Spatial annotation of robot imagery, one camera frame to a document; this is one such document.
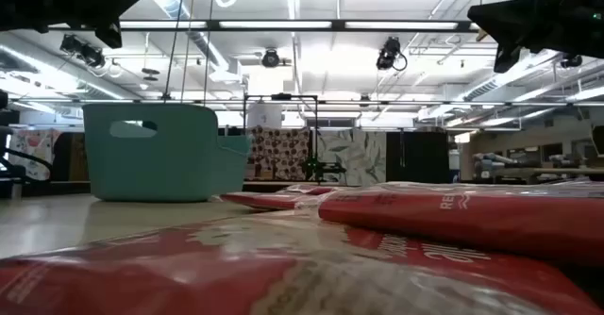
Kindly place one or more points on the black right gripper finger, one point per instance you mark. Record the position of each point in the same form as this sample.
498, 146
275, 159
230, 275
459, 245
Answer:
493, 18
507, 60

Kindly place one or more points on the red popcorn bag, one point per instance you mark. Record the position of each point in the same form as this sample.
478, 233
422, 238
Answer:
472, 225
141, 277
264, 201

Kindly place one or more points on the black background robot arm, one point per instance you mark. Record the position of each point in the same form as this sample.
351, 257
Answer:
325, 168

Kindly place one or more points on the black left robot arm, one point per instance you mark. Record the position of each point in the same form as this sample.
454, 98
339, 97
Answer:
7, 185

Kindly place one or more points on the black ceiling device pair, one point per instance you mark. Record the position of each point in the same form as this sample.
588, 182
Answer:
82, 51

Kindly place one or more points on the small black ceiling fixture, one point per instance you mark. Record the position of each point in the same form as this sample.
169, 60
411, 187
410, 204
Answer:
571, 61

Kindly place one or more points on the black overhead light bar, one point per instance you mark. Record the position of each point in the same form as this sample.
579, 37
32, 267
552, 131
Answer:
212, 25

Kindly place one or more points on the wooden background workbench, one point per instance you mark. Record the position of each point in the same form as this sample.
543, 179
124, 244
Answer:
542, 171

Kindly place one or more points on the dark brown partition panel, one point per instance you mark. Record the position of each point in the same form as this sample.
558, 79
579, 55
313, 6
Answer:
71, 159

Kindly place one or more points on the black partition panel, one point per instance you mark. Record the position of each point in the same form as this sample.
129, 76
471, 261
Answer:
417, 159

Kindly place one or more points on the floral partition panel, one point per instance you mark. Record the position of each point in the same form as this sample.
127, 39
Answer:
33, 150

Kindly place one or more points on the teal plastic basket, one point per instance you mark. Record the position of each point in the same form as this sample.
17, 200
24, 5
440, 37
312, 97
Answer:
165, 164

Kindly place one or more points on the round black ceiling fixture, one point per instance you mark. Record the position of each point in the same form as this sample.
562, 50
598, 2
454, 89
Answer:
271, 59

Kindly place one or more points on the white round column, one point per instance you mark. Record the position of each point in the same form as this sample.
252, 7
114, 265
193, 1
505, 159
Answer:
264, 116

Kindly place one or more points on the leaf pattern partition panel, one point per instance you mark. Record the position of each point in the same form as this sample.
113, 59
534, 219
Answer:
354, 157

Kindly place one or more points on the brown dotted partition panel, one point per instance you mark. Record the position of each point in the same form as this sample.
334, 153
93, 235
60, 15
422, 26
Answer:
278, 154

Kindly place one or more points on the black background frame stand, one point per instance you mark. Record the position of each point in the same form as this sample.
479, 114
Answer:
283, 96

